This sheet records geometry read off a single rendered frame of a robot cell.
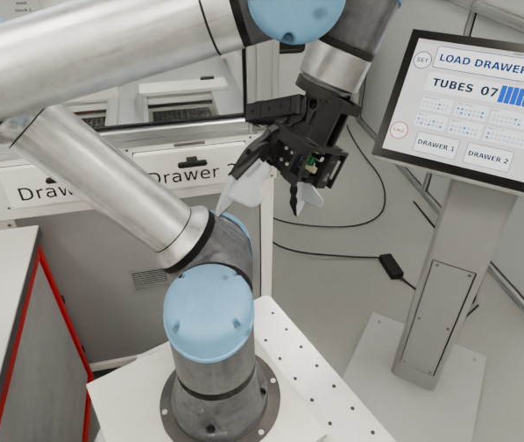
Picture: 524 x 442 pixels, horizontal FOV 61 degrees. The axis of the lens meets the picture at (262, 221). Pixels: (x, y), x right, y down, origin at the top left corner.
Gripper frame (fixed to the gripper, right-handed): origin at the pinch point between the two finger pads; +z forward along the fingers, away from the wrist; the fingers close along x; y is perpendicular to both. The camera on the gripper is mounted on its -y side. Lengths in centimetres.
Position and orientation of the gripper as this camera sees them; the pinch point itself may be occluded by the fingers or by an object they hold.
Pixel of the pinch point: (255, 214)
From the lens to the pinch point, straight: 63.3
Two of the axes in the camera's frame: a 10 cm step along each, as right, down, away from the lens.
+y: 5.6, 5.6, -6.0
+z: -3.7, 8.3, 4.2
